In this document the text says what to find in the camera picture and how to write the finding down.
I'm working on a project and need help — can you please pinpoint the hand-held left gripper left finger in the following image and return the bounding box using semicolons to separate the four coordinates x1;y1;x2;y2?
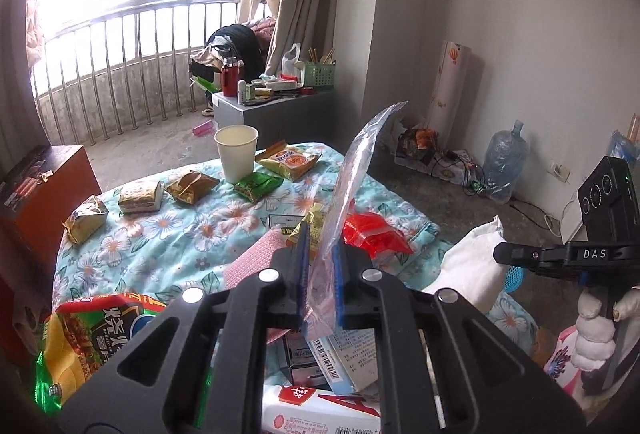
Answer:
55;220;311;434

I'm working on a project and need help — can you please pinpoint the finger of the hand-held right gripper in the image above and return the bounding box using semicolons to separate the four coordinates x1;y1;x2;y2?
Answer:
492;241;570;276

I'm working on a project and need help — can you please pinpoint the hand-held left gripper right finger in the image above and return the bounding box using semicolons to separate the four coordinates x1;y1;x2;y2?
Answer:
332;240;586;434

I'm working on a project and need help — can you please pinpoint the clear plastic zip bag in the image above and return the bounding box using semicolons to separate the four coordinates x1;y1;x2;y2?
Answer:
301;102;409;341

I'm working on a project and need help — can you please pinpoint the person's right hand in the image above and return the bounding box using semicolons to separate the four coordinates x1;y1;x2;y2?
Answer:
570;285;640;371

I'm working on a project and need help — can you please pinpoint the blue plastic basket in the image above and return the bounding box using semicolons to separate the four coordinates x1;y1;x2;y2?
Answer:
502;263;527;293

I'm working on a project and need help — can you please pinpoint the yellow green foil packet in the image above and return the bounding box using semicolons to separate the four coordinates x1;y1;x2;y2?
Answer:
284;203;327;261

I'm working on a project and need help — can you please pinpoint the pink towel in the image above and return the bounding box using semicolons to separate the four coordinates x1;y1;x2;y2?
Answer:
222;228;289;291

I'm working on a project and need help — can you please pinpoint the blue water jug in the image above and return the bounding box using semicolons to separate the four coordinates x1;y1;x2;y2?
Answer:
606;128;640;166

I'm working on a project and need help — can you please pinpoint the red plastic bag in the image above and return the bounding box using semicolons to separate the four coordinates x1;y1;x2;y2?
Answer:
343;210;415;261

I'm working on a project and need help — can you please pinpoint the white cloth bag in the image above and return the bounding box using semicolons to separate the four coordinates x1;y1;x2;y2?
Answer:
421;215;507;311

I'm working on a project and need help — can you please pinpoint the white barcode box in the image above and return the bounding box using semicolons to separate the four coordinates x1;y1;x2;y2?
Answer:
305;328;382;396

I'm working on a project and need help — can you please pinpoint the green snack packet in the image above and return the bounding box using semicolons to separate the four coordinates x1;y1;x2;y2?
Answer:
233;171;285;204

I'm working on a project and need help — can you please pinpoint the empty clear water jug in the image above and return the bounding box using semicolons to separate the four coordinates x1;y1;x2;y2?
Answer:
482;119;530;203

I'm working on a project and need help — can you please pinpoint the dark small box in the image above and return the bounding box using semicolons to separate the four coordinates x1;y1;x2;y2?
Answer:
279;333;331;386

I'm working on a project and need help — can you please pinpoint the yellow orange snack packet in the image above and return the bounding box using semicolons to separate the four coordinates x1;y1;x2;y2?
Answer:
255;141;322;180

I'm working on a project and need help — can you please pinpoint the floral blue blanket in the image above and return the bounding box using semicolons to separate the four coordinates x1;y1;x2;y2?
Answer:
52;141;538;367

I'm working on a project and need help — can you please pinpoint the pink printed bag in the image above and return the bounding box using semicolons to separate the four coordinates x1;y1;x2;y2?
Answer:
544;328;587;386

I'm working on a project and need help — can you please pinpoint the white flat floor box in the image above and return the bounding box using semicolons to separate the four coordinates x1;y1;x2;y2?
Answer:
394;148;477;186

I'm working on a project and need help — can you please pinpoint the white paper cup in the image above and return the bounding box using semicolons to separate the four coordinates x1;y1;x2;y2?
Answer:
214;125;260;185

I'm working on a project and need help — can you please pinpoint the brown gold snack packet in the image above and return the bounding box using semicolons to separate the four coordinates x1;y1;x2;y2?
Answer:
166;169;220;205

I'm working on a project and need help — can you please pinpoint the red white carton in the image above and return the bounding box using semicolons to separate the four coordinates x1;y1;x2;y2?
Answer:
260;383;387;434

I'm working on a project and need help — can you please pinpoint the grey cabinet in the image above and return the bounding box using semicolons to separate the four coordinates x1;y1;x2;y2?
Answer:
212;88;337;147

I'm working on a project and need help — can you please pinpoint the orange snack bag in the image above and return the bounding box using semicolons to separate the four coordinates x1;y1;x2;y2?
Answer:
409;127;439;153

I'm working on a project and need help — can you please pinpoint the cream biscuit packet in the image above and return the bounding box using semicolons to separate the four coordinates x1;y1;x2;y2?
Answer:
117;179;165;215

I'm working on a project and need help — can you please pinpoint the printed wallpaper roll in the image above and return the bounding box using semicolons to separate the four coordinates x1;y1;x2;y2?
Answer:
427;40;471;152

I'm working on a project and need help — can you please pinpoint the green plastic basket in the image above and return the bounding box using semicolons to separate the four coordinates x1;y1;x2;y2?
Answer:
303;61;335;92

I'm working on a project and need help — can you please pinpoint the red thermos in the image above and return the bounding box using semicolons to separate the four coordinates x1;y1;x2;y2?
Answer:
221;55;241;98

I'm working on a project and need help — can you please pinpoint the white plastic bag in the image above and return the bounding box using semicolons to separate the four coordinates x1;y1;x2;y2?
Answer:
282;43;304;80

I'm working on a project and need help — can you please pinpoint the gold white snack packet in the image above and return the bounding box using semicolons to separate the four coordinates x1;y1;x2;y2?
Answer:
62;195;109;245

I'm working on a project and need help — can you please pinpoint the black clothing pile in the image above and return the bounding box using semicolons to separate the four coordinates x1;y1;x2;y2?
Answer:
204;24;267;81

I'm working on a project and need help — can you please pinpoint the green red noodle packet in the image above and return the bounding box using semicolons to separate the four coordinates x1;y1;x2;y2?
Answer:
35;293;172;417

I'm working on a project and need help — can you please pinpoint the brown wooden box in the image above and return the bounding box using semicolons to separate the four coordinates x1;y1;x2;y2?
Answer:
0;145;104;276

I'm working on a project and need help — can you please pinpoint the metal window railing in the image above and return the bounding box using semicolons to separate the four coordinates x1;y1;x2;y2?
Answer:
29;0;242;146

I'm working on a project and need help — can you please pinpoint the black floor cable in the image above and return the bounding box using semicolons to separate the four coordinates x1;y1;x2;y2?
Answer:
509;198;552;228

